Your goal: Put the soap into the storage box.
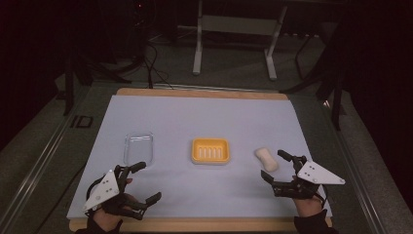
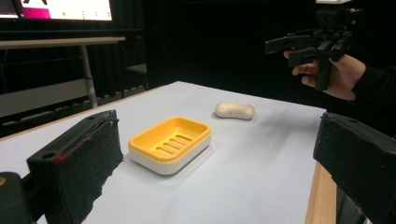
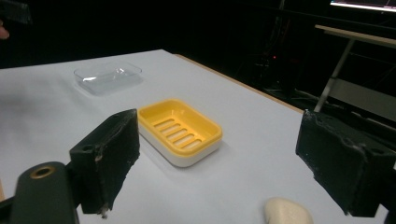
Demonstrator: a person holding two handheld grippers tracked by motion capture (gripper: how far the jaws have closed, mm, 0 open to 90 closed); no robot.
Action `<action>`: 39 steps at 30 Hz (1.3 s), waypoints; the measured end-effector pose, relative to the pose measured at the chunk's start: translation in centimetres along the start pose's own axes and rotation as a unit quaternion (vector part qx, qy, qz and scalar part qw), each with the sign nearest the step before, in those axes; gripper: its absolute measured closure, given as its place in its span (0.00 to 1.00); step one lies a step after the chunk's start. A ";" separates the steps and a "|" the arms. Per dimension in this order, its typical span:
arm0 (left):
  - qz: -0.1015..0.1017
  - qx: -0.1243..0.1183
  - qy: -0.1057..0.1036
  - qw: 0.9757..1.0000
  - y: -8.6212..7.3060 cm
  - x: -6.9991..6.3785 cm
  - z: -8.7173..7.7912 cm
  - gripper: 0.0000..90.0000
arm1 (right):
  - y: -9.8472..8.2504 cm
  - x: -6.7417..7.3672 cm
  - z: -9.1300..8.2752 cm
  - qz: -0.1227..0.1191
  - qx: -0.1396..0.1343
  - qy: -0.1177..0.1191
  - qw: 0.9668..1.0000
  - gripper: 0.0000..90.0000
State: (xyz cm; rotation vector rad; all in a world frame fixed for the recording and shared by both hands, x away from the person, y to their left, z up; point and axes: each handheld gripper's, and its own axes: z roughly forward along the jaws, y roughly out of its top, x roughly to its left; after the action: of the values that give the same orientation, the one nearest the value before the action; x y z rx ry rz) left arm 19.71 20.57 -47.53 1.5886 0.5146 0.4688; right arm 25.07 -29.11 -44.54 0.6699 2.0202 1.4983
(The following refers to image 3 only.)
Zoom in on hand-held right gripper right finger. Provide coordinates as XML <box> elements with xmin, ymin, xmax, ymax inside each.
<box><xmin>294</xmin><ymin>109</ymin><xmax>396</xmax><ymax>218</ymax></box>

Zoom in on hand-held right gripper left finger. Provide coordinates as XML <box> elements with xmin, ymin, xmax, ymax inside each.
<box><xmin>68</xmin><ymin>108</ymin><xmax>141</xmax><ymax>218</ymax></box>

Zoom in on cream soap bar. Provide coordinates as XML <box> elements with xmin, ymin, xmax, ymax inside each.
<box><xmin>263</xmin><ymin>197</ymin><xmax>315</xmax><ymax>224</ymax></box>

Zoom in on clear plastic tray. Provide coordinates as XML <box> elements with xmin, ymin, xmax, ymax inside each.
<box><xmin>73</xmin><ymin>62</ymin><xmax>145</xmax><ymax>97</ymax></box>

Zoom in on yellow and white soap dish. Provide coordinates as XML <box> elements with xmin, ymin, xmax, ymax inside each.
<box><xmin>136</xmin><ymin>98</ymin><xmax>224</xmax><ymax>168</ymax></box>

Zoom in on light desk with metal legs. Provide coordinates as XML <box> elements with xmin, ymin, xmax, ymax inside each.
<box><xmin>313</xmin><ymin>23</ymin><xmax>396</xmax><ymax>123</ymax></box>

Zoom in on dark metal stand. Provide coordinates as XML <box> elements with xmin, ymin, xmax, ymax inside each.
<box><xmin>255</xmin><ymin>0</ymin><xmax>301</xmax><ymax>94</ymax></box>

